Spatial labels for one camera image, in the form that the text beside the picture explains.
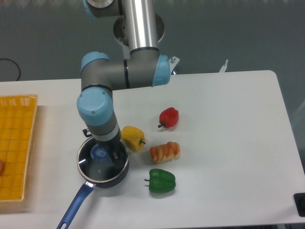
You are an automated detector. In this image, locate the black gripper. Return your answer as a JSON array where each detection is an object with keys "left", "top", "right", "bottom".
[{"left": 95, "top": 136, "right": 120, "bottom": 160}]

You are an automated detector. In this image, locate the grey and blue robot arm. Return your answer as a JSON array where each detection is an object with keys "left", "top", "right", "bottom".
[{"left": 77, "top": 0, "right": 171, "bottom": 161}]

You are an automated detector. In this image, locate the yellow bell pepper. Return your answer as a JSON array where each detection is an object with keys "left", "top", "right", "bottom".
[{"left": 121, "top": 126, "right": 146, "bottom": 152}]

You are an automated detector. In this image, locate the green bell pepper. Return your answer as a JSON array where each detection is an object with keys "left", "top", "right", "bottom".
[{"left": 145, "top": 168, "right": 176, "bottom": 193}]

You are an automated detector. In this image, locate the toy bread loaf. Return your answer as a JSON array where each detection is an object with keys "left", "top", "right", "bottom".
[{"left": 150, "top": 142, "right": 180, "bottom": 163}]

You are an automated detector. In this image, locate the red bell pepper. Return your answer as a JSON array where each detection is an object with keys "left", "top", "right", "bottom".
[{"left": 158, "top": 107, "right": 179, "bottom": 128}]

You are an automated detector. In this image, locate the yellow plastic basket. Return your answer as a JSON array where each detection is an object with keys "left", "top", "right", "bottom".
[{"left": 0, "top": 94, "right": 38, "bottom": 202}]

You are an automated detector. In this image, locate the black device at table edge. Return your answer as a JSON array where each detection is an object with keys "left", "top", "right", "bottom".
[{"left": 294, "top": 193, "right": 305, "bottom": 217}]

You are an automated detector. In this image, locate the blue saucepan with handle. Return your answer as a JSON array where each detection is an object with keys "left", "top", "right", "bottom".
[{"left": 57, "top": 137, "right": 129, "bottom": 229}]

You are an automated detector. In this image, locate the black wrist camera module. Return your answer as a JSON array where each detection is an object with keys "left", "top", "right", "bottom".
[{"left": 82, "top": 128, "right": 92, "bottom": 138}]

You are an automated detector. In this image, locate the black cable on floor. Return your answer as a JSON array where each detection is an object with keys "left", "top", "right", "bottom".
[{"left": 0, "top": 58, "right": 21, "bottom": 82}]

